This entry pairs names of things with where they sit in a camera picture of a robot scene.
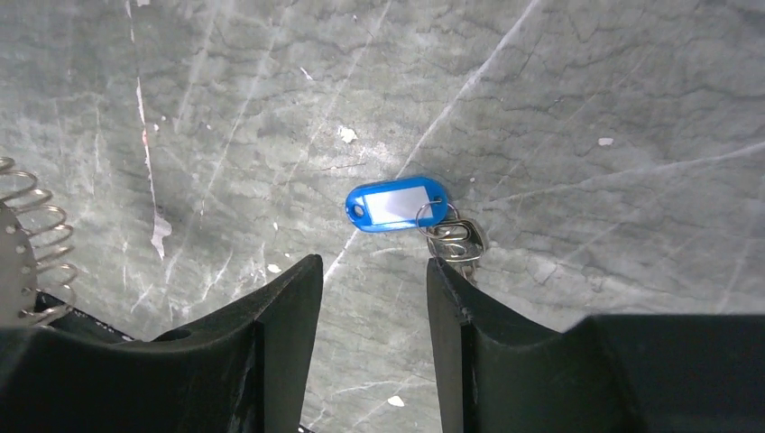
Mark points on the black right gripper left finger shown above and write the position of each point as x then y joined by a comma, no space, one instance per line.
241,368

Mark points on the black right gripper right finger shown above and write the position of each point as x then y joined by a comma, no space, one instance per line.
498,371

